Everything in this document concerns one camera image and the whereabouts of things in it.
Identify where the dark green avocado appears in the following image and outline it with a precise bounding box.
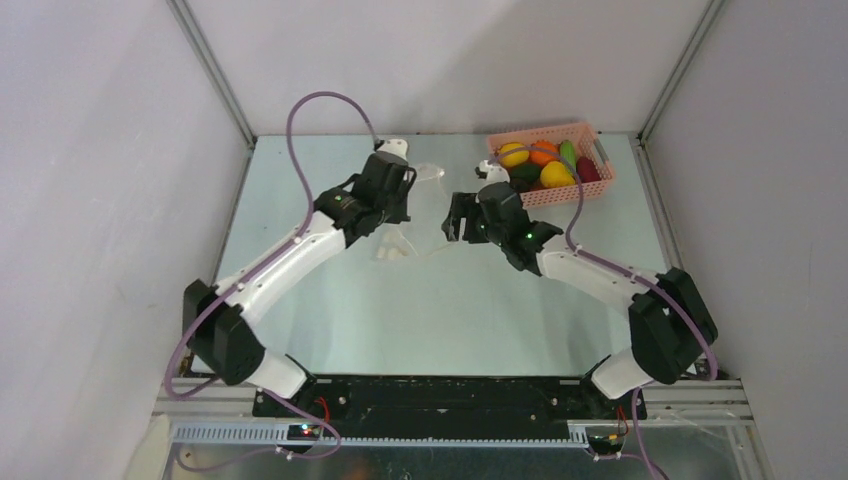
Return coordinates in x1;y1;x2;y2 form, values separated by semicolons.
508;161;542;186

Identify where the clear dotted zip top bag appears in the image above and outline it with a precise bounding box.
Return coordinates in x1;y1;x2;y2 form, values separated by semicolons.
375;163;452;261

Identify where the yellow lemon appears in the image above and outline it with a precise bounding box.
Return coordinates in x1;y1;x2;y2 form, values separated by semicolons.
497;142;530;169

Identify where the orange fruit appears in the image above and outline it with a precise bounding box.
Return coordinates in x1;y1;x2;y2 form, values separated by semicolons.
529;140;559;167

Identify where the dark brown fruit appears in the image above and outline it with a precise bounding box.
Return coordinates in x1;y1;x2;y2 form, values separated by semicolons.
509;178;532;194

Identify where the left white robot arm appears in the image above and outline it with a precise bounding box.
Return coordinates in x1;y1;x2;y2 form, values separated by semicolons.
183;142;417;417

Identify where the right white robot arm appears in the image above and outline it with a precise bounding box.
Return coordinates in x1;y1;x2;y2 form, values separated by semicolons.
441;182;718;418

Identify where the green cucumber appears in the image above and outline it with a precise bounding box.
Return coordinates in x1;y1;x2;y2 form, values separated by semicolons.
559;140;578;174

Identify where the red fruit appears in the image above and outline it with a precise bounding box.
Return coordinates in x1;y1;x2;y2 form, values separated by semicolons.
576;156;602;183

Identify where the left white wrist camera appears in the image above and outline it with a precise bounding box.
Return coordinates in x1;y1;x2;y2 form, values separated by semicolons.
375;138;409;162

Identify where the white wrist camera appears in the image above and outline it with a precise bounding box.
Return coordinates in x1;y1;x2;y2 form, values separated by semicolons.
375;138;409;162
474;160;510;185

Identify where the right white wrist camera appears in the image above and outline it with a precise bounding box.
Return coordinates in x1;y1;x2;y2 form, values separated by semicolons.
474;160;510;185

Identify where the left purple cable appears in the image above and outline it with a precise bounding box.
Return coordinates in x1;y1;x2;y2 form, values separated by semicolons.
163;91;382;402

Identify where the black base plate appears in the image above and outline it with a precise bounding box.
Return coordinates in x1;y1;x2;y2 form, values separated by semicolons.
291;375;647;441

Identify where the aluminium frame rail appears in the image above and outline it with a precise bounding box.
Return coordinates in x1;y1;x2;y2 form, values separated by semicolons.
153;375;753;449

